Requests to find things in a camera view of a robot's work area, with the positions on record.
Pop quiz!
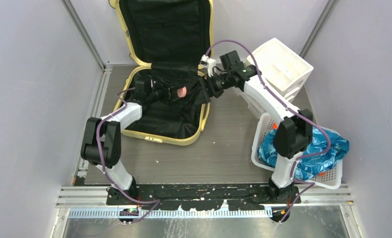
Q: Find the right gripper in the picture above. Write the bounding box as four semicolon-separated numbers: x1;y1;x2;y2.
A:
195;71;232;105

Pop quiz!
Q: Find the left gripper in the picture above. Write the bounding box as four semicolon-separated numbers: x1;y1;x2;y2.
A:
146;78;183;107

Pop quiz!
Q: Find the white perforated plastic basket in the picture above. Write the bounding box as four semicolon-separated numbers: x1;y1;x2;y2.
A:
251;113;349;189

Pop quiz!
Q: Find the clear bottle pink cap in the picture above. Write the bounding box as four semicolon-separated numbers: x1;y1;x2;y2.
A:
176;87;187;98

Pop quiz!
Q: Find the yellow hard-shell suitcase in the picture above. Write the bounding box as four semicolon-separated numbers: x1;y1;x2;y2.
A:
109;0;213;146

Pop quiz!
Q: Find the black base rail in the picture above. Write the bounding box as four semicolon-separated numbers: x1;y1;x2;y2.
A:
106;183;299;211

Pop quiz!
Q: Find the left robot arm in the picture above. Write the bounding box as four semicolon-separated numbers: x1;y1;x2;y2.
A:
80;77;187;205

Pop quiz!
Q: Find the slotted metal cable duct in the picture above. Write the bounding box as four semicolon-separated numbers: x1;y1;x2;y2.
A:
67;207;273;219

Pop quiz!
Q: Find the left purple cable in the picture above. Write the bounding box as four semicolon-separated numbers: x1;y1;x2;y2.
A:
95;87;161;225

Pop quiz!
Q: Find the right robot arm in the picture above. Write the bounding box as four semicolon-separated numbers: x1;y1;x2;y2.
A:
199;51;313;203

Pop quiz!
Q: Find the blue patterned garment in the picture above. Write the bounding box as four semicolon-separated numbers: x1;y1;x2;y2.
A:
257;127;350;180

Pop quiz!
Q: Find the white divided organizer tray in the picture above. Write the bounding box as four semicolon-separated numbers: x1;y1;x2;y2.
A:
252;38;314;103

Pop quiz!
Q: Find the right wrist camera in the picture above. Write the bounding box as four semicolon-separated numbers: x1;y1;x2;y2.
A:
199;55;217;77

